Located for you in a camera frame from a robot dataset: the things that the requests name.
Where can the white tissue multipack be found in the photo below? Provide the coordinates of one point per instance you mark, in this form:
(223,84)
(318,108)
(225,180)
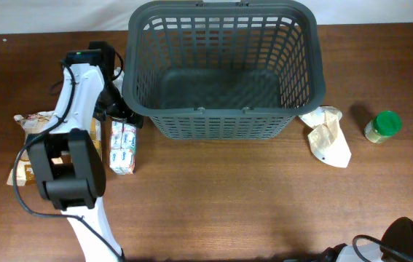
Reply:
(122,147)

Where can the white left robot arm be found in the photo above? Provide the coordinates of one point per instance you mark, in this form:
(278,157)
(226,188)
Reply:
(68,170)

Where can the crumpled beige paper bag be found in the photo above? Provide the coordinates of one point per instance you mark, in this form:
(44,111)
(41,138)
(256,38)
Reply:
(327,140)

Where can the grey plastic basket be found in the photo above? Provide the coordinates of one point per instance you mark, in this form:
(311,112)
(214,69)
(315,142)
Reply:
(203,70)

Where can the orange biscuit packet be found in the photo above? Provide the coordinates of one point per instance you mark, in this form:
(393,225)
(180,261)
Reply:
(95,136)

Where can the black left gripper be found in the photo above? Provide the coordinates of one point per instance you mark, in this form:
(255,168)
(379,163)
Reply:
(124,112)

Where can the white brown bread bag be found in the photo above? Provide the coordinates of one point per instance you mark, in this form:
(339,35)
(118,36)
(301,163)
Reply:
(31,124)

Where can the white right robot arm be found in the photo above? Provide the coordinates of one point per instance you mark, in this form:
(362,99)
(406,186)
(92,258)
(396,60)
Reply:
(395,245)

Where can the green lid jar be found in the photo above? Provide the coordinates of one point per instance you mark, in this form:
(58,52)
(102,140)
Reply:
(383,126)

